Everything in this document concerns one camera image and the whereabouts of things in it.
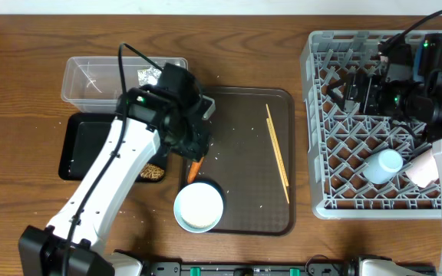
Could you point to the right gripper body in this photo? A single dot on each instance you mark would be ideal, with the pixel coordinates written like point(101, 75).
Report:
point(372, 99)

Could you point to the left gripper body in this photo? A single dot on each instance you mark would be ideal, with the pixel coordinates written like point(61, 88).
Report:
point(190, 137)

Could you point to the orange carrot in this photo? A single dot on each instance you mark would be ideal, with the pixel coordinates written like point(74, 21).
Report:
point(194, 170)

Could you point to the brown patterned food piece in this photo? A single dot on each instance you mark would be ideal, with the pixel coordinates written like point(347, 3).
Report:
point(151, 173)

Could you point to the green foil snack wrapper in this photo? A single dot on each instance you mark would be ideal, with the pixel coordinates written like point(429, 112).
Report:
point(149, 75)

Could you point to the light blue rice bowl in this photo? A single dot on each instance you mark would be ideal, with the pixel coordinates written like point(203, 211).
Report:
point(198, 207)

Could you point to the blue cup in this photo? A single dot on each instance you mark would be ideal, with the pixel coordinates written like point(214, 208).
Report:
point(382, 166)

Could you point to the pink cup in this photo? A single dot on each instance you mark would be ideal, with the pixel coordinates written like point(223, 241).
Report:
point(423, 169)

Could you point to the blue plate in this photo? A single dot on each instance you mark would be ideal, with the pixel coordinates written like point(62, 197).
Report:
point(417, 64)

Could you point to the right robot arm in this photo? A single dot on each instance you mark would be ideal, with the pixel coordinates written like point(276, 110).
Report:
point(410, 89)

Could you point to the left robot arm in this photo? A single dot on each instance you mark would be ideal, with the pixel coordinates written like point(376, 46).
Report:
point(165, 116)

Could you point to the grey dishwasher rack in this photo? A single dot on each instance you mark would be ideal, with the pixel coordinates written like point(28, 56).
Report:
point(340, 142)

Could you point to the brown serving tray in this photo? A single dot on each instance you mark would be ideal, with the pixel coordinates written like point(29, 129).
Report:
point(241, 161)

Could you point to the wooden chopstick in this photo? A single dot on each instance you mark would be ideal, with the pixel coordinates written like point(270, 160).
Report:
point(285, 190)
point(276, 148)

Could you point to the black rectangular tray bin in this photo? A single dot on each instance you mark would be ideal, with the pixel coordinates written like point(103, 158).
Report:
point(85, 136)

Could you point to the clear plastic bin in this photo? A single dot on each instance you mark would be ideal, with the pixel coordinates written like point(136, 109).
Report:
point(92, 84)

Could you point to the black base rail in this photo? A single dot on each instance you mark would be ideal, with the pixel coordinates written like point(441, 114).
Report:
point(244, 269)

